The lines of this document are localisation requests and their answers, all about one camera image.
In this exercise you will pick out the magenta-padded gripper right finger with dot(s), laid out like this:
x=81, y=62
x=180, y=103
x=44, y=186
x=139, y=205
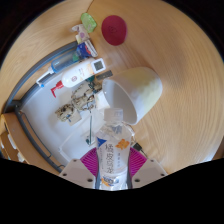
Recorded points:
x=148, y=170

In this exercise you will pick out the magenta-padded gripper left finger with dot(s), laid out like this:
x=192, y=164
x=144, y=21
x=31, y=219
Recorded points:
x=77, y=172

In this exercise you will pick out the clear drink bottle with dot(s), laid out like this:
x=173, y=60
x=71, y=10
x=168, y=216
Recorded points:
x=113, y=150

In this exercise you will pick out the wooden shelf unit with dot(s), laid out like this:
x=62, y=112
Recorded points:
x=10, y=136

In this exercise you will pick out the white cup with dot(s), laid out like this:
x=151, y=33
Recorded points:
x=140, y=91

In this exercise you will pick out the white bottle with red pump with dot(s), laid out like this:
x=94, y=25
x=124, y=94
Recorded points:
x=75, y=78

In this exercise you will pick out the small white device with screen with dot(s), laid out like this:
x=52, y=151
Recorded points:
x=98, y=65

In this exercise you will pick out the clear blue spray bottle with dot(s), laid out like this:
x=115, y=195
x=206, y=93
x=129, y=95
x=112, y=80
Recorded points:
x=61, y=63

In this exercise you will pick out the pink and white packet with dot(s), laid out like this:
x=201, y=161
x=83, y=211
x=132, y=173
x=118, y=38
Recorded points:
x=80, y=32

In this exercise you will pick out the flat round red coaster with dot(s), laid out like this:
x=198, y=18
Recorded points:
x=114, y=30

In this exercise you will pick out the green snack packet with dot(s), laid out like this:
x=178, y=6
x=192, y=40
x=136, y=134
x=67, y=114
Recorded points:
x=88, y=22

